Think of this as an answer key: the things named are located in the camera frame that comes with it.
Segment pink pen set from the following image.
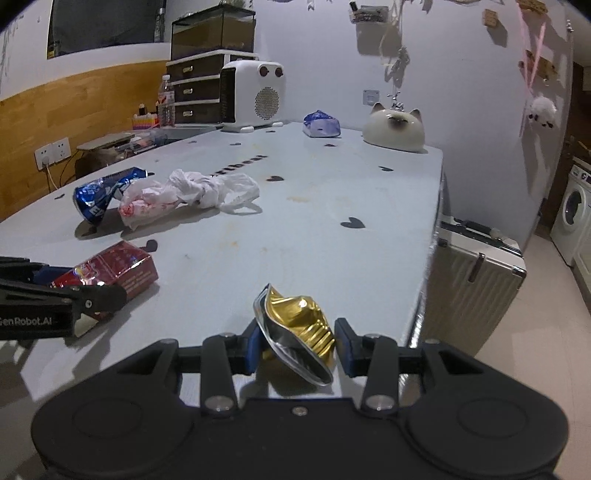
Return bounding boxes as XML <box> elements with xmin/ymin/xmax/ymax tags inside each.
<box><xmin>131</xmin><ymin>102</ymin><xmax>160</xmax><ymax>131</ymax></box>

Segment wall-mounted clear shelf box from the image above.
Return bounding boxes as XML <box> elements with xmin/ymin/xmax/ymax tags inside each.
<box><xmin>349</xmin><ymin>2</ymin><xmax>389</xmax><ymax>24</ymax></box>

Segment cat-shaped ceramic ornament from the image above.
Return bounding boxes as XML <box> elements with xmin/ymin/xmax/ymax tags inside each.
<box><xmin>361</xmin><ymin>102</ymin><xmax>426</xmax><ymax>152</ymax></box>

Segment white ribbed suitcase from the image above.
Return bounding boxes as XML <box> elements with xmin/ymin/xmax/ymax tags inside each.
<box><xmin>422</xmin><ymin>217</ymin><xmax>527</xmax><ymax>357</ymax></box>

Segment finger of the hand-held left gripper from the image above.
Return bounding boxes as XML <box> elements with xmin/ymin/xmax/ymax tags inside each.
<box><xmin>0</xmin><ymin>257</ymin><xmax>63</xmax><ymax>289</ymax></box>
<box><xmin>0</xmin><ymin>277</ymin><xmax>128</xmax><ymax>325</ymax></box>

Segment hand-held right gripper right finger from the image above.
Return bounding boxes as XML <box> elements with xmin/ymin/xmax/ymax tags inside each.
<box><xmin>333</xmin><ymin>318</ymin><xmax>477</xmax><ymax>419</ymax></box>

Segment grey flat board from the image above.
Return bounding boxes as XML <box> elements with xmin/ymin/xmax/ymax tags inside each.
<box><xmin>76</xmin><ymin>131</ymin><xmax>136</xmax><ymax>152</ymax></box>

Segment dark drawer unit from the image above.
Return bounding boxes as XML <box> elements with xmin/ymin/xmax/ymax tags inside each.
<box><xmin>165</xmin><ymin>50</ymin><xmax>259</xmax><ymax>126</ymax></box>

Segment white space heater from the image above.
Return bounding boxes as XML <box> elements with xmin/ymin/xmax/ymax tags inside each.
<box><xmin>220</xmin><ymin>60</ymin><xmax>288</xmax><ymax>133</ymax></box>

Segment blue tissue pack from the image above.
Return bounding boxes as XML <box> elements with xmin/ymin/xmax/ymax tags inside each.
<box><xmin>302</xmin><ymin>110</ymin><xmax>341</xmax><ymax>138</ymax></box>

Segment white plush sheep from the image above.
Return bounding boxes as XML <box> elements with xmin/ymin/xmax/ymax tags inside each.
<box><xmin>529</xmin><ymin>95</ymin><xmax>558</xmax><ymax>128</ymax></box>

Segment red cardboard packet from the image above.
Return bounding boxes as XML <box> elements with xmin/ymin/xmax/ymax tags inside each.
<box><xmin>50</xmin><ymin>240</ymin><xmax>159</xmax><ymax>339</ymax></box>

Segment upright water bottle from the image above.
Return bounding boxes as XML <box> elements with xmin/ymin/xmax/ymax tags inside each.
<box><xmin>157</xmin><ymin>74</ymin><xmax>176</xmax><ymax>129</ymax></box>

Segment pink printed plastic bag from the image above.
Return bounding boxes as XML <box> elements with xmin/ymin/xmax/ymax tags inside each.
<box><xmin>117</xmin><ymin>182</ymin><xmax>180</xmax><ymax>230</ymax></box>

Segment white washing machine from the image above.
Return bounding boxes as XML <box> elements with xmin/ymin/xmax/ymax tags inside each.
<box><xmin>549</xmin><ymin>164</ymin><xmax>591</xmax><ymax>269</ymax></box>

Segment crushed blue can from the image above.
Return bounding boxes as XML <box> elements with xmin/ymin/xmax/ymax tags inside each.
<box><xmin>73</xmin><ymin>167</ymin><xmax>148</xmax><ymax>227</ymax></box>

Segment white plastic bag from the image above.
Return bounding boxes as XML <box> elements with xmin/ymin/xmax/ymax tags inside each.
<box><xmin>168</xmin><ymin>169</ymin><xmax>260</xmax><ymax>216</ymax></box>

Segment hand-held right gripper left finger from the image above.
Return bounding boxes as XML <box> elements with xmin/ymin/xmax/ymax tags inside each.
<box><xmin>116</xmin><ymin>318</ymin><xmax>266</xmax><ymax>417</ymax></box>

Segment gold foil cup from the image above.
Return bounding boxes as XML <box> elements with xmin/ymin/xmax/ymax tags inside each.
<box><xmin>252</xmin><ymin>282</ymin><xmax>335</xmax><ymax>387</ymax></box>

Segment glass fish tank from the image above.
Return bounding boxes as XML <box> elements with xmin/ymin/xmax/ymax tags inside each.
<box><xmin>171</xmin><ymin>7</ymin><xmax>257</xmax><ymax>61</ymax></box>

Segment wooden wall toys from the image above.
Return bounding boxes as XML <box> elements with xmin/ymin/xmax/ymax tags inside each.
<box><xmin>522</xmin><ymin>48</ymin><xmax>559</xmax><ymax>82</ymax></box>

